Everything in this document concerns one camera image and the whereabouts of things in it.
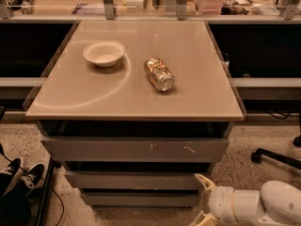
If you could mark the left black sneaker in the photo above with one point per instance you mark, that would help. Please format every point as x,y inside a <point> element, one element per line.
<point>10,175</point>

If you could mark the grey bottom drawer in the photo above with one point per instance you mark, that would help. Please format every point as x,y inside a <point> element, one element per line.
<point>141,200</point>

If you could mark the grey top drawer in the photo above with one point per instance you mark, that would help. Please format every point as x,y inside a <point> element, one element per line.
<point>136,149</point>

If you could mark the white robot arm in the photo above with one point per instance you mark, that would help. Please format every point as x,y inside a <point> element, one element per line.
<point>275,204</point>

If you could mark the black office chair base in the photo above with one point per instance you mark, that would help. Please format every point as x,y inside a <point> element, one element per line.
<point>256,157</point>

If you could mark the black metal stand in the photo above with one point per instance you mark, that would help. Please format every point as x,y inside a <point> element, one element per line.
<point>44,192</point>

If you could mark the crushed silver soda can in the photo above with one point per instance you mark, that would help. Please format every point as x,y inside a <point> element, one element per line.
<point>159,74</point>

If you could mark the white paper bowl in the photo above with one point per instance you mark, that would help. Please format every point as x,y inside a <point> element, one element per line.
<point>105,53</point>

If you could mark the grey drawer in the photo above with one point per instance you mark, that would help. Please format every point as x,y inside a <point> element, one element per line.
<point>141,200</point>
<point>136,149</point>
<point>133,180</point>

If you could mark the right black sneaker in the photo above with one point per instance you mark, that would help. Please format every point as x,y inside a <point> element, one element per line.
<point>31,179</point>

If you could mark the black sneaker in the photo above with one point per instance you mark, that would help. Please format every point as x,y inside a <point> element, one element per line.
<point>31,179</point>
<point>10,175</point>

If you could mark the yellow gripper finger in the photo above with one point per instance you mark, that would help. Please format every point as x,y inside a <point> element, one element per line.
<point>204,219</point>
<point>208,184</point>

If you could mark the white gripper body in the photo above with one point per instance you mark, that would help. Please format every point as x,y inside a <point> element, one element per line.
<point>221,201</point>

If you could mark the grey drawer cabinet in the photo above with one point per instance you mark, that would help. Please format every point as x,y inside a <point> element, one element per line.
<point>79,99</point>

